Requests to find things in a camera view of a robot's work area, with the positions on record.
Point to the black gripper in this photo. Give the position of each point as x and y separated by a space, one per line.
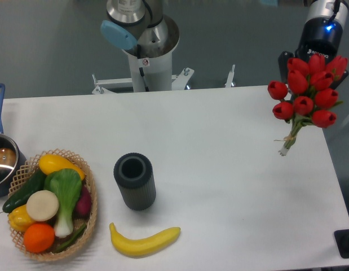
322 34

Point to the red tulip bouquet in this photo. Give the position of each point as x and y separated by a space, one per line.
309 95

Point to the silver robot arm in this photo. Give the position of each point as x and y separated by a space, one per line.
148 37

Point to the black device at table edge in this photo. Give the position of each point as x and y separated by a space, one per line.
342 241

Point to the dark grey ribbed vase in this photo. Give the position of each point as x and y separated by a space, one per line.
133 173

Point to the yellow banana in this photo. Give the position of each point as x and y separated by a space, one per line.
145 246

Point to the purple sweet potato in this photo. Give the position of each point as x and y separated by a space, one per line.
83 206

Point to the green bok choy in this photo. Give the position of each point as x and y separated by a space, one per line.
66 184

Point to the yellow squash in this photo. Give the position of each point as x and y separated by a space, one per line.
51 163

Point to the woven wicker basket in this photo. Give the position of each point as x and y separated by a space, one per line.
24 173

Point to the green cucumber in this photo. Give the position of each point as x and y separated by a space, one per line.
34 184

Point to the green bean pod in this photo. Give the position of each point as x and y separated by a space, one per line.
76 234

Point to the orange fruit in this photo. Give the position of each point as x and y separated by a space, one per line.
39 237

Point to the yellow bell pepper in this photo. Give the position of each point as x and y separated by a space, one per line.
19 219

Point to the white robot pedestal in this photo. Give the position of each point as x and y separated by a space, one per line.
151 74

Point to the white metal base frame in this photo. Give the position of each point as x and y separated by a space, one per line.
179 82

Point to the blue handled saucepan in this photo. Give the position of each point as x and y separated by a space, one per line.
11 158

